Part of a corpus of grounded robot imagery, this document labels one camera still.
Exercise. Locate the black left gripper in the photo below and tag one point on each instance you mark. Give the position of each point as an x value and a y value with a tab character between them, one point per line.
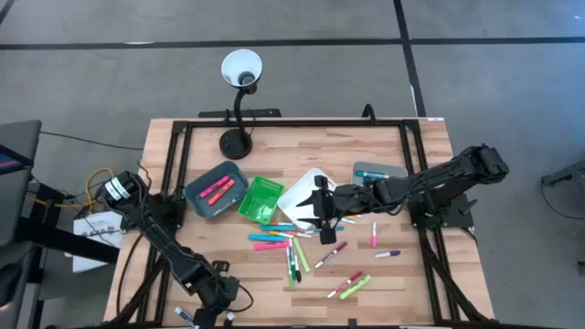
221	292

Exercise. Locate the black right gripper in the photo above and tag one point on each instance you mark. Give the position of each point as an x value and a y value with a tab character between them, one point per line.
352	198

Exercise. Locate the white plastic bin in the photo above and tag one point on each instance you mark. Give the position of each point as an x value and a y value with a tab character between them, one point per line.
297	196

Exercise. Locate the blue thin marker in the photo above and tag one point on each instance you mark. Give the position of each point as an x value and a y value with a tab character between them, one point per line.
340	228

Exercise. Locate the cyan highlighter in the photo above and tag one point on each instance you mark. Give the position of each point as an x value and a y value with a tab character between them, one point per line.
279	227
265	237

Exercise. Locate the yellow-green highlighter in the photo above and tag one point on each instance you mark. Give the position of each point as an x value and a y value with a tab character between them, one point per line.
356	287
301	255

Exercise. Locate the pink highlighter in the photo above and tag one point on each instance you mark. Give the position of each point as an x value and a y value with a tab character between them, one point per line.
272	246
215	186

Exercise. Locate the green plastic mesh basket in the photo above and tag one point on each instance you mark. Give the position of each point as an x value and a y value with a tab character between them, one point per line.
260	201

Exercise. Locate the teal dry-erase marker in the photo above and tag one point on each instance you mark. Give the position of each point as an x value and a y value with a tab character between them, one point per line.
372	174

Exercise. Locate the clear grey plastic bin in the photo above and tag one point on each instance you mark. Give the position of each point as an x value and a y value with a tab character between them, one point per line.
393	169

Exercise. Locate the orange highlighter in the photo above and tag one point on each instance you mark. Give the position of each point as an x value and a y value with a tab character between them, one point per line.
221	192

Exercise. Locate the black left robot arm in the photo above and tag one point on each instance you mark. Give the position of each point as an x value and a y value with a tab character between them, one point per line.
169	249

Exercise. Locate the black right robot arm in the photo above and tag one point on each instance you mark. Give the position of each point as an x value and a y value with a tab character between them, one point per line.
434	180

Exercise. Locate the dark capped thin marker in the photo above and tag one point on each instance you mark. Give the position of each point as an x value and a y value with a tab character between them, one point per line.
297	274

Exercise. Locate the dark teal plastic bin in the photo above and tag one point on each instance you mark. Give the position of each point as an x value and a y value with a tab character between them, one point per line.
215	211

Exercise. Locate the black flat bar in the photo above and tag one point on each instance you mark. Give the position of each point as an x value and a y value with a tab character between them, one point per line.
260	112

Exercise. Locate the black arched hook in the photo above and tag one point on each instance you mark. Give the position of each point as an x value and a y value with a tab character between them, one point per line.
368	106

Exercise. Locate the white paper sheet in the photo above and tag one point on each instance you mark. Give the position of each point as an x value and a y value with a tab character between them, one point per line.
98	224

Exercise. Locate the black stand beam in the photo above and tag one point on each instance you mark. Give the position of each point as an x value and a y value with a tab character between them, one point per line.
68	240

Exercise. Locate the black computer mouse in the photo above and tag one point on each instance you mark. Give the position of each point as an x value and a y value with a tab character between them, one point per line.
9	283

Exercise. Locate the dark laptop screen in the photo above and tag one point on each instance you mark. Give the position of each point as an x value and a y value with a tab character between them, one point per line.
11	162

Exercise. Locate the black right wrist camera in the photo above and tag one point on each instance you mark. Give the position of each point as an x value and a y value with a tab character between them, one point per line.
328	236

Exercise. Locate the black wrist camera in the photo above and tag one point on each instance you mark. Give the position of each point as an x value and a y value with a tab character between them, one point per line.
328	236
204	320

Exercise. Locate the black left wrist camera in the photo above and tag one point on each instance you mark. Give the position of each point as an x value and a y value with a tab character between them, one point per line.
204	320

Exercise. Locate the black frame clamp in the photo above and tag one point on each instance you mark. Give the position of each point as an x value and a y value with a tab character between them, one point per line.
227	324

